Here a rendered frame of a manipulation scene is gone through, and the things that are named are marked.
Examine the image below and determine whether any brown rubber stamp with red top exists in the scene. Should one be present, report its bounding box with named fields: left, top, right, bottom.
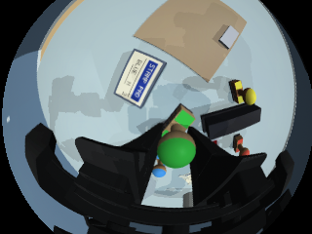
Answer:
left=233, top=134, right=250, bottom=156

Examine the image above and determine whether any cream paper card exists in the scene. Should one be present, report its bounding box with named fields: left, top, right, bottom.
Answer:
left=180, top=173, right=192, bottom=186

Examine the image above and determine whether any brown round knob with yellow top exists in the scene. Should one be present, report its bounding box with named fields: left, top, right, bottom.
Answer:
left=229, top=79, right=256, bottom=105

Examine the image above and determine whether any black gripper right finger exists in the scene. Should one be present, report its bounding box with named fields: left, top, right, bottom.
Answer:
left=187, top=126, right=268, bottom=207

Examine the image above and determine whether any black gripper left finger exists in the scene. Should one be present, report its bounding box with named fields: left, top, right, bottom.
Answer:
left=74, top=122, right=164, bottom=204

